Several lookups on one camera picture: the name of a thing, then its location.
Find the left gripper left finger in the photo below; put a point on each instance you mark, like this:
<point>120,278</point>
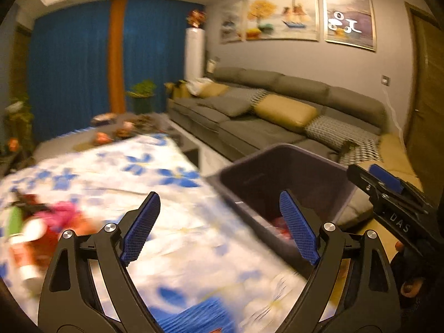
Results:
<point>87,287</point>

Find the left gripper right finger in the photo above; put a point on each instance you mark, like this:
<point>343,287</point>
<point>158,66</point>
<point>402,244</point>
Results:
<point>351,288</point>

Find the red paper cup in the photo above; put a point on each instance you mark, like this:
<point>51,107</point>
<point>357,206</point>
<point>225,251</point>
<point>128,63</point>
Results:
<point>43,239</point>

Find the orange white paper cup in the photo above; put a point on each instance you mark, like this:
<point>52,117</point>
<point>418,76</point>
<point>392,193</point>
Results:
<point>29,254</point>

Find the pink foam net sleeve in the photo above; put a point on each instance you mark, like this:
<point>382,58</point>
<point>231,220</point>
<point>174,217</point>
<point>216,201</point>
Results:
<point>60,216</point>

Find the pink plastic bag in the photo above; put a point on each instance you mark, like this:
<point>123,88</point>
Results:
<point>280,225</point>

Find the green foam net sleeve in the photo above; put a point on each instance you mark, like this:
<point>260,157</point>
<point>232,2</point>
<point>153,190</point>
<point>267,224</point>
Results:
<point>14,221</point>

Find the dark wrapper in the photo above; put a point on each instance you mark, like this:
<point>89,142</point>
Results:
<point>28,204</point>

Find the blue foam net sleeve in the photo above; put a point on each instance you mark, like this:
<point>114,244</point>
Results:
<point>210,315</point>

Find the dark grey trash bin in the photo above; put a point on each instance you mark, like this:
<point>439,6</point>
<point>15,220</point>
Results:
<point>251,187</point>

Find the right hand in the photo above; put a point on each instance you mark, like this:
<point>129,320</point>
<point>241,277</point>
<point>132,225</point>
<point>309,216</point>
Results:
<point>408,280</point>

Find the wooden door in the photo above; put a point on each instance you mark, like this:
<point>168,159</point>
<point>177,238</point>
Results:
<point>424,126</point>

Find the floral white blue tablecloth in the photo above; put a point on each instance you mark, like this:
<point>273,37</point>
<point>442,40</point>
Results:
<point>138,207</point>

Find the mustard cushion near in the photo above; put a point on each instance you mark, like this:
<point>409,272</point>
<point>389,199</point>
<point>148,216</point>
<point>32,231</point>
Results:
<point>285,112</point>

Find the mustard cushion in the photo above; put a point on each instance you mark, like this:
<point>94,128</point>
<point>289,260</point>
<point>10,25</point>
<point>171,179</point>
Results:
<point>212,90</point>
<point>285,112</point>

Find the plant on left stand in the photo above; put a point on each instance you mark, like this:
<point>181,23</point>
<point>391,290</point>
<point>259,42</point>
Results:
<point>19,120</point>

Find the grey sectional sofa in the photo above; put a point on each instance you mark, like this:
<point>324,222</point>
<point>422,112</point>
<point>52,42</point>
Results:
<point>240,136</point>

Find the right framed painting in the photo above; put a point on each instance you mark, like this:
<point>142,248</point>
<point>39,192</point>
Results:
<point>350,22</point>

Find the grey cushion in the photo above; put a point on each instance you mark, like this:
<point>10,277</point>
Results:
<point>229,106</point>

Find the green potted plant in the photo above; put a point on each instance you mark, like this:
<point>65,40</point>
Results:
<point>142,95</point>

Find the blue curtains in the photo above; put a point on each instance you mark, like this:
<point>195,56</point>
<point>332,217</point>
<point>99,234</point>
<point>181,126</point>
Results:
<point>68,63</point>

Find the tree and ship painting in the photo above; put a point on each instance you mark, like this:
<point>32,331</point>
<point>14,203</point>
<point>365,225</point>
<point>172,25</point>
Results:
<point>282,20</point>

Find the white clothes on sofa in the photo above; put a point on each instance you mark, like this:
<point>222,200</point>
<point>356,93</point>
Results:
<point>195,86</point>

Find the mustard cushion far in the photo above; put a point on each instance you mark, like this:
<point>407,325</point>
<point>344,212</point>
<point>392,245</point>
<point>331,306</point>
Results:
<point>212,90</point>

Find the small left painting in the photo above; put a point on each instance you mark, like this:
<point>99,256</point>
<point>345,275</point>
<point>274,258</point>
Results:
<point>231,22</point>

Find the white standing air conditioner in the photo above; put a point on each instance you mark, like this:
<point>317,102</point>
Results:
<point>194,53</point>

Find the orange curtain strip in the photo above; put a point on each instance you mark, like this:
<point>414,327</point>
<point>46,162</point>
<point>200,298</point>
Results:
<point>117,98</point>

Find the red gold flower ornament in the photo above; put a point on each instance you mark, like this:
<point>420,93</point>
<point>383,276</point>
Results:
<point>196,18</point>

